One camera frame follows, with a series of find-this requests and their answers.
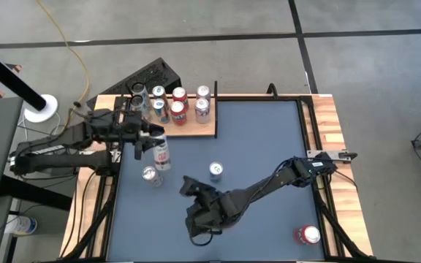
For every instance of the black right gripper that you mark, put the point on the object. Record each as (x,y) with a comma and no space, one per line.
(214,212)

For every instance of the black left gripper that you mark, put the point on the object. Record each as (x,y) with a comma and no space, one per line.
(132,126)

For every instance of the blue silver Red Bull can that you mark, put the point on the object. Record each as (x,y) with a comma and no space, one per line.
(158,91)
(160,108)
(216,171)

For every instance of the silver Diet Coke can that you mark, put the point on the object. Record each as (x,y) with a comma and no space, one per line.
(203,91)
(202,109)
(152,176)

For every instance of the red Fanta strawberry can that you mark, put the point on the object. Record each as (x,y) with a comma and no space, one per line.
(177,112)
(307,235)
(180,93)

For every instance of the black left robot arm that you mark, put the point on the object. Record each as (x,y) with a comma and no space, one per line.
(49,160)

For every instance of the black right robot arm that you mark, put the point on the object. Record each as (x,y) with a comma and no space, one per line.
(269,182)

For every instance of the black perforated metal box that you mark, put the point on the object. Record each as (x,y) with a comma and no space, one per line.
(144,75)

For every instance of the small black floor plug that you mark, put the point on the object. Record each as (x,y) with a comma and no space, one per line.
(76,104)

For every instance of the blue grey table mat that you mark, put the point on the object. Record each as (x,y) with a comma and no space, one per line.
(269,120)

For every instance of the black floor beam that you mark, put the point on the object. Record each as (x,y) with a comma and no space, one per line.
(35,197)

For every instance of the small black curved hook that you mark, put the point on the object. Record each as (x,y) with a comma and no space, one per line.
(272,89)

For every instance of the black pole with white base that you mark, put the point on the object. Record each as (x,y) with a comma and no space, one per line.
(9,78)

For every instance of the white bottle with blue label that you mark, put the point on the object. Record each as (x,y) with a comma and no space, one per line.
(22,225)

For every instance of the small grey connector box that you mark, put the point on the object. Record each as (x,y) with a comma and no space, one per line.
(345,156)

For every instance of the wooden shelf with black frame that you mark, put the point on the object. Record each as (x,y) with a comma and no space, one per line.
(192,129)

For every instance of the black metal table frame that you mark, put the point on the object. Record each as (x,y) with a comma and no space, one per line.
(326,241)

